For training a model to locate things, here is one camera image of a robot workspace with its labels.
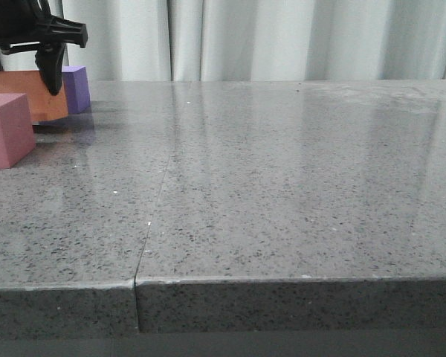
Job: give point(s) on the grey-white curtain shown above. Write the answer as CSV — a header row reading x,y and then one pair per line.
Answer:
x,y
259,40

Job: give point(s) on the purple foam cube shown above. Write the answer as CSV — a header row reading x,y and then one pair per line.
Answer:
x,y
77,93

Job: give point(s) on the orange foam cube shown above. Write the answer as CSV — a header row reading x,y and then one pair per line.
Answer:
x,y
43,105

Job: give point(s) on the pink foam cube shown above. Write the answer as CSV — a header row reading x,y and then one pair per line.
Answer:
x,y
16,131

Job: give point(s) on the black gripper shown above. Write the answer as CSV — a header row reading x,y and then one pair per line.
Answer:
x,y
30,26

